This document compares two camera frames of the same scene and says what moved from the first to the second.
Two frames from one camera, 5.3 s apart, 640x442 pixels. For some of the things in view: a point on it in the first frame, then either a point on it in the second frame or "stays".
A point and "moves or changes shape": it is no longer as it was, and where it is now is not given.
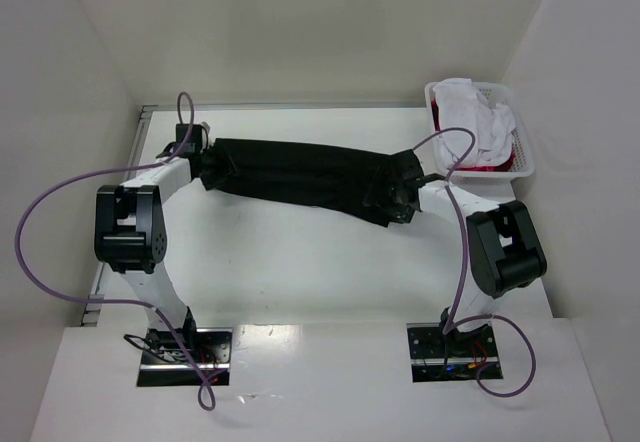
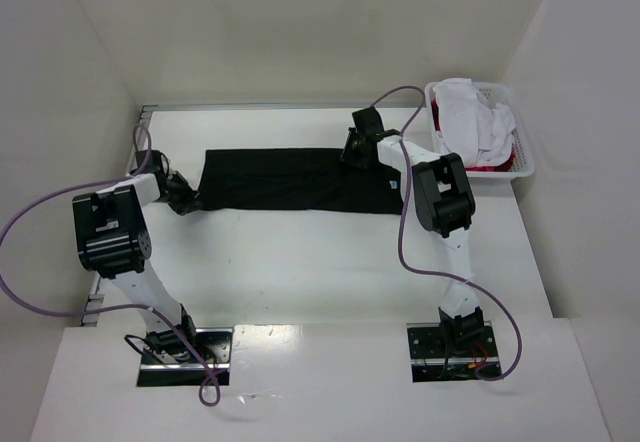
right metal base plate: (458, 355) stays
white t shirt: (461, 104) stays
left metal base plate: (165, 362) stays
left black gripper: (208, 165) to (181, 197)
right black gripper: (401, 194) to (357, 149)
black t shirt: (337, 181) moves or changes shape
